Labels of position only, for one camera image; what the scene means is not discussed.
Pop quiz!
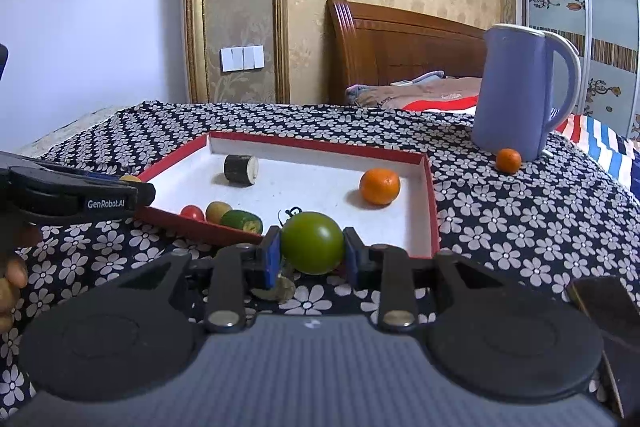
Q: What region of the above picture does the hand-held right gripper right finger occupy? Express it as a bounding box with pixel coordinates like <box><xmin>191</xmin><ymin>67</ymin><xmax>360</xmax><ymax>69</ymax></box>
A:
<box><xmin>343</xmin><ymin>228</ymin><xmax>503</xmax><ymax>329</ymax></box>

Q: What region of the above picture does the blue plastic kettle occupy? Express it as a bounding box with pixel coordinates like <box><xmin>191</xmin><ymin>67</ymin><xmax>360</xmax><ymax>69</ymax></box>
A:
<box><xmin>471</xmin><ymin>24</ymin><xmax>583</xmax><ymax>162</ymax></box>

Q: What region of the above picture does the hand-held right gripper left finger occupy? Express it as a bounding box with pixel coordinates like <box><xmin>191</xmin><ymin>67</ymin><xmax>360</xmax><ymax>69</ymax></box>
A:
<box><xmin>127</xmin><ymin>227</ymin><xmax>283</xmax><ymax>334</ymax></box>

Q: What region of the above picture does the person's left hand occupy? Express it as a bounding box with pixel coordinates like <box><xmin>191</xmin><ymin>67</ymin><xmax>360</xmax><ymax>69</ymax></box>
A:
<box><xmin>0</xmin><ymin>226</ymin><xmax>44</xmax><ymax>336</ymax></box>

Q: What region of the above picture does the white wall switch panel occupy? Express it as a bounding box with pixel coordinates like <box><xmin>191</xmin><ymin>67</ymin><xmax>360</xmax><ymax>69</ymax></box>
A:
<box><xmin>220</xmin><ymin>45</ymin><xmax>265</xmax><ymax>72</ymax></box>

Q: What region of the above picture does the dark cylindrical vegetable piece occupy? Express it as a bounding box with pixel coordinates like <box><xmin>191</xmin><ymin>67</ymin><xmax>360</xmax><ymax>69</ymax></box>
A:
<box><xmin>223</xmin><ymin>154</ymin><xmax>260</xmax><ymax>186</ymax></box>

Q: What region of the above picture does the large mandarin orange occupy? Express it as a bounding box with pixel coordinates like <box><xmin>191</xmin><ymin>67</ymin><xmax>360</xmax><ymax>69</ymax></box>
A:
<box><xmin>359</xmin><ymin>168</ymin><xmax>402</xmax><ymax>206</ymax></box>

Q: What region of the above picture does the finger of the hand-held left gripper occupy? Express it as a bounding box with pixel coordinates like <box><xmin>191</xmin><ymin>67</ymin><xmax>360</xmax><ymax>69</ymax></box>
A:
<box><xmin>87</xmin><ymin>172</ymin><xmax>157</xmax><ymax>208</ymax></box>

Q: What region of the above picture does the green cucumber piece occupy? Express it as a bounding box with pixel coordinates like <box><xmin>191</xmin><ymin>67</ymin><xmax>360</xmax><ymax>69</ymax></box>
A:
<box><xmin>220</xmin><ymin>210</ymin><xmax>264</xmax><ymax>236</ymax></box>

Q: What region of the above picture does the green tomato with stem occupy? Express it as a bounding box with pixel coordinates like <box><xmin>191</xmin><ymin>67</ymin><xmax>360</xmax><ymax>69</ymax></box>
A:
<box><xmin>280</xmin><ymin>211</ymin><xmax>346</xmax><ymax>276</ymax></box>

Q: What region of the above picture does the olive round slice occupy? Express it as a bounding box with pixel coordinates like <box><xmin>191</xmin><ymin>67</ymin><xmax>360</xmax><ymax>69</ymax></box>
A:
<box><xmin>250</xmin><ymin>276</ymin><xmax>296</xmax><ymax>304</ymax></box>

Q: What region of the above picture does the wooden bed headboard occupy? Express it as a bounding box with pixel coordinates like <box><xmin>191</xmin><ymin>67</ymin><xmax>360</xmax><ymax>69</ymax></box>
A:
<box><xmin>326</xmin><ymin>0</ymin><xmax>488</xmax><ymax>105</ymax></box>

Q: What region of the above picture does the small mandarin orange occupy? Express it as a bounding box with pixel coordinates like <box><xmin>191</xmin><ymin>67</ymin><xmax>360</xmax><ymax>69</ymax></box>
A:
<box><xmin>495</xmin><ymin>148</ymin><xmax>522</xmax><ymax>174</ymax></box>

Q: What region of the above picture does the tan blanket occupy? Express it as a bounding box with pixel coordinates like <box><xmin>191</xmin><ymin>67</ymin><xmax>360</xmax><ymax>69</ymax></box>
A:
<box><xmin>350</xmin><ymin>77</ymin><xmax>483</xmax><ymax>110</ymax></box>

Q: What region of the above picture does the black floral tablecloth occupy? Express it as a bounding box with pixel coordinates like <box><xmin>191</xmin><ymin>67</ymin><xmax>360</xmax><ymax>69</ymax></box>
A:
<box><xmin>0</xmin><ymin>101</ymin><xmax>640</xmax><ymax>408</ymax></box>

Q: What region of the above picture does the grey-blue cloth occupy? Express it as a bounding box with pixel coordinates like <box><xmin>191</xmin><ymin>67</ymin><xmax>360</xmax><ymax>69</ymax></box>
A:
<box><xmin>345</xmin><ymin>71</ymin><xmax>445</xmax><ymax>102</ymax></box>

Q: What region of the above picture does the small yellow-green round fruit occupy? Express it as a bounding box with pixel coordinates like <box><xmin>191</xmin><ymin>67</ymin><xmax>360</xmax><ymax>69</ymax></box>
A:
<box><xmin>206</xmin><ymin>201</ymin><xmax>234</xmax><ymax>225</ymax></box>

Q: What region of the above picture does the red blue striped cloth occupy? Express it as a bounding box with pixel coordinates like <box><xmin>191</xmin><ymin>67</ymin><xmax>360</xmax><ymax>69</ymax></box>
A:
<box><xmin>557</xmin><ymin>114</ymin><xmax>640</xmax><ymax>188</ymax></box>

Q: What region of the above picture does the gold wall moulding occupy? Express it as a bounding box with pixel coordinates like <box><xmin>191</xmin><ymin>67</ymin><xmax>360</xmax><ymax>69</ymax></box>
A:
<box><xmin>184</xmin><ymin>0</ymin><xmax>291</xmax><ymax>105</ymax></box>

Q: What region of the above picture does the floral panel wardrobe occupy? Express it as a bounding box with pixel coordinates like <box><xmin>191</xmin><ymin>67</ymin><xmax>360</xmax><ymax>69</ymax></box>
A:
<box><xmin>510</xmin><ymin>0</ymin><xmax>640</xmax><ymax>142</ymax></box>

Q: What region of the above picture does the red shallow cardboard box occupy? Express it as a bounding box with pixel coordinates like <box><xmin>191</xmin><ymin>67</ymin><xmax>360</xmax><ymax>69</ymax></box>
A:
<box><xmin>134</xmin><ymin>131</ymin><xmax>440</xmax><ymax>260</ymax></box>

